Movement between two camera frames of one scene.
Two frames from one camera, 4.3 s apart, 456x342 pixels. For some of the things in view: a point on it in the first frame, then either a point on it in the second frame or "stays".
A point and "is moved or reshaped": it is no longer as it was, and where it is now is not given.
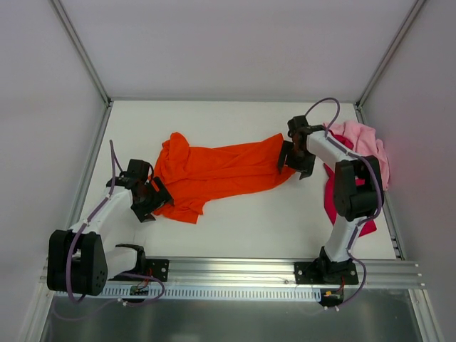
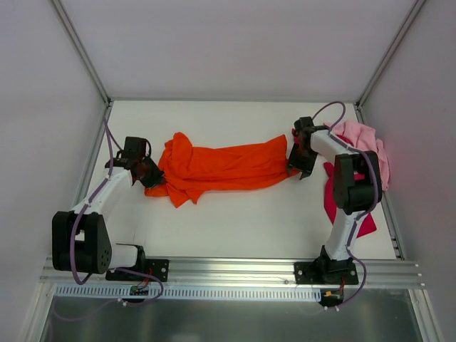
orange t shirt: [190, 173] is moved or reshaped
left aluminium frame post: [81, 49] stays
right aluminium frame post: [414, 11] stays
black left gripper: [152, 201] to [150, 173]
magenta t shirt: [330, 177] stays
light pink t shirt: [365, 142] stays
